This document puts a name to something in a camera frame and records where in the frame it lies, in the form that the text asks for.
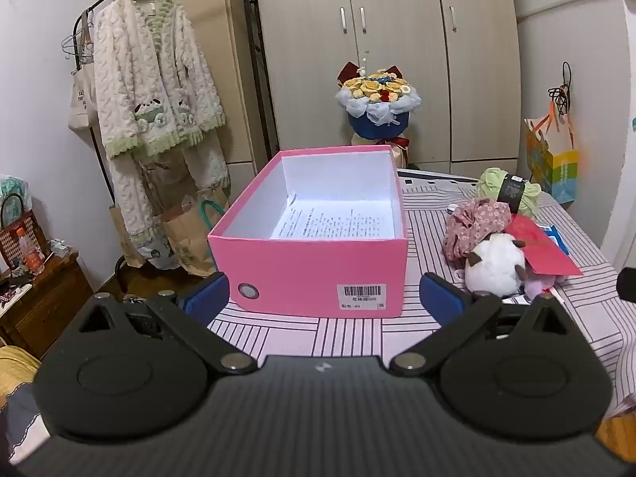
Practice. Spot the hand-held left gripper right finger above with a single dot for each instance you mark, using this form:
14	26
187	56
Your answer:
439	298

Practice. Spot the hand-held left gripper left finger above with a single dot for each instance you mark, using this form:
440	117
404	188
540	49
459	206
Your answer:
206	298

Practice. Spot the white plush cat toy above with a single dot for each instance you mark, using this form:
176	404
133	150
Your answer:
494	266

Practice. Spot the pink floral scrunchie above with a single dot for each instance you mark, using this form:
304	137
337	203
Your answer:
472	221

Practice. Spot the red envelope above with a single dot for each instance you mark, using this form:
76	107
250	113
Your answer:
541	251

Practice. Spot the pink cardboard box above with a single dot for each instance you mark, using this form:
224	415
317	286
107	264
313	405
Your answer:
308	268

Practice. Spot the green yarn skein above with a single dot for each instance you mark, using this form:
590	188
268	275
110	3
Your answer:
492	181

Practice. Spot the pale pink soft item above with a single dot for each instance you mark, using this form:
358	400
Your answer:
541	285

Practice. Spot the blue white packet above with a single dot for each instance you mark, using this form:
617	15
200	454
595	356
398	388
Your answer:
559	241

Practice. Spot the black clothes rack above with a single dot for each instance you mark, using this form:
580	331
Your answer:
120	273

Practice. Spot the printed paper sheet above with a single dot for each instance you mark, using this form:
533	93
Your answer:
338	221

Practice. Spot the fluffy white pajama pants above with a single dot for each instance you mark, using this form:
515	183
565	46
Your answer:
129	194

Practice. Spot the colourful gift bag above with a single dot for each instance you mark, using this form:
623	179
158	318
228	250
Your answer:
561	174

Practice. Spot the wooden cabinet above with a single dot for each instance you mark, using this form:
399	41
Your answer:
49	298

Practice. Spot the orange drink bottle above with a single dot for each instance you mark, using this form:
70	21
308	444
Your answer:
32	256

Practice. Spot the flower bouquet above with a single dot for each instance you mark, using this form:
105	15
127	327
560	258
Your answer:
377	109

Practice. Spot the yellow grey blanket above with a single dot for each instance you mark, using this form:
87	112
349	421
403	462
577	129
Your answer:
15	367

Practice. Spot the white door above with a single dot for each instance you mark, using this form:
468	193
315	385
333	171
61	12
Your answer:
596	84

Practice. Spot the woven basket bag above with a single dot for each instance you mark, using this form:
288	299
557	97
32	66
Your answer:
10	243

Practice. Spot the clear plastic bag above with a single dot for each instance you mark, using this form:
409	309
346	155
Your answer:
15	186

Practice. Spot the beige tote bag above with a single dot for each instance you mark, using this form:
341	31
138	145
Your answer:
82	104

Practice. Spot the fluffy white green pajama jacket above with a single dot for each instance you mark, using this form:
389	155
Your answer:
149	69

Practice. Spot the beige wardrobe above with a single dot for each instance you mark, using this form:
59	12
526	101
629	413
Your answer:
308	59

